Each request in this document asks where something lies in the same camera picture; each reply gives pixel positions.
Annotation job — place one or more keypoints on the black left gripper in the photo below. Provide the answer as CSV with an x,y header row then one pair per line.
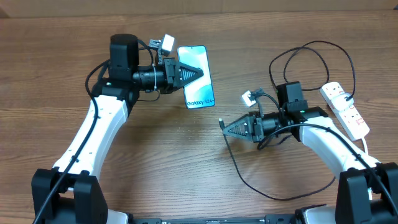
x,y
173,76

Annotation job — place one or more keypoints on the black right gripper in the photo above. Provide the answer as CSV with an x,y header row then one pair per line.
x,y
257,135

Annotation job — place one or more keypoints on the Samsung Galaxy smartphone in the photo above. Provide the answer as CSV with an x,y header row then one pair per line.
x,y
198,94

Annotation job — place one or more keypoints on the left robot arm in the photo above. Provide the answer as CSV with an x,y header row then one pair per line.
x,y
69,192

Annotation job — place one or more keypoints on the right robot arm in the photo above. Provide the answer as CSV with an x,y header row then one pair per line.
x,y
367,188

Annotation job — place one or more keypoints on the white charger plug adapter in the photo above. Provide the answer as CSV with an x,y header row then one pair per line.
x,y
341,102

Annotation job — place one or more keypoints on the white power strip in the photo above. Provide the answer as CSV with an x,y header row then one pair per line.
x,y
350,119

